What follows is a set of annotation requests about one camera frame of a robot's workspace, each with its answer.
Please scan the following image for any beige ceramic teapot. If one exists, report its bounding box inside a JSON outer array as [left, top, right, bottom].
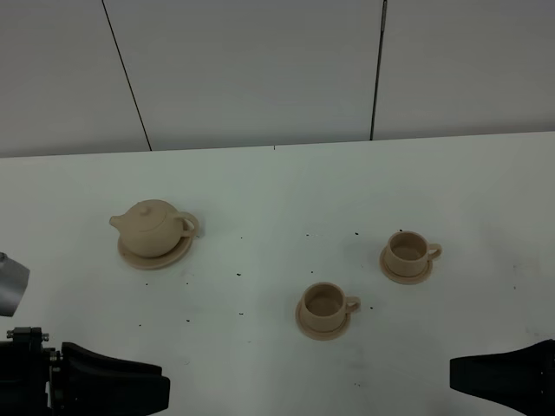
[[108, 199, 199, 258]]

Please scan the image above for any beige round teapot saucer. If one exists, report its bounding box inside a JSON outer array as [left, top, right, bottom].
[[117, 237, 193, 270]]

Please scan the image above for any beige saucer near centre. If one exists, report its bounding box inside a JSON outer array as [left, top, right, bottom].
[[295, 302, 351, 341]]

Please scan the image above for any beige teacup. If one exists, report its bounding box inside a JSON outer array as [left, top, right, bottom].
[[385, 231, 442, 276], [299, 283, 361, 332]]

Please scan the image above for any beige saucer far right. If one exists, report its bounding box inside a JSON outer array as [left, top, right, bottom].
[[379, 247, 434, 285]]

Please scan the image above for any beige teacup far right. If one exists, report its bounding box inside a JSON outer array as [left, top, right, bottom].
[[385, 231, 442, 276]]

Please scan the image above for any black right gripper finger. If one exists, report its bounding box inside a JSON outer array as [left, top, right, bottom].
[[449, 340, 554, 406]]

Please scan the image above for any beige teacup near centre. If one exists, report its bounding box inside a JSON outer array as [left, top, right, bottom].
[[299, 283, 361, 332]]

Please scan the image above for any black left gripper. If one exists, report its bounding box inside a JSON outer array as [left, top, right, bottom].
[[1, 327, 171, 411]]

